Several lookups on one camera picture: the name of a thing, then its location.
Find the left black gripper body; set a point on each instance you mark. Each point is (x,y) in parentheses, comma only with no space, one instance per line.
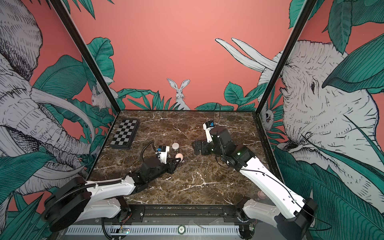
(168,168)

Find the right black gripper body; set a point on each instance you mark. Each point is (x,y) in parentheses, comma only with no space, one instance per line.
(210,149)

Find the pink earbuds charging case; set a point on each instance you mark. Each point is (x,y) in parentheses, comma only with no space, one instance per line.
(180,156)

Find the white round charging case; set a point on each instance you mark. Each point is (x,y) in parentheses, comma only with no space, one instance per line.
(175,146)

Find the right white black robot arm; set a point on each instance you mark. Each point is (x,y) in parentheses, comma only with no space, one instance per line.
(291,214)

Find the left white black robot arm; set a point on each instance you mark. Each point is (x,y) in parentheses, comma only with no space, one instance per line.
(82,200)

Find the pink open case at edge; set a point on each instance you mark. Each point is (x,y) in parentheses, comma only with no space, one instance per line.
(261,195)

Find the black white checkerboard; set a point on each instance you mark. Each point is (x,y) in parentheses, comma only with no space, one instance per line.
(125,134)

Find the white perforated vent strip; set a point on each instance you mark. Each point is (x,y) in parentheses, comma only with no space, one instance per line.
(151,230)

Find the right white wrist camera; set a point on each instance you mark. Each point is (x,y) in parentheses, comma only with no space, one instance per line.
(207,126)

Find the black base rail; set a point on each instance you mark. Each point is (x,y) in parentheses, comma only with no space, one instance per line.
(240,213)

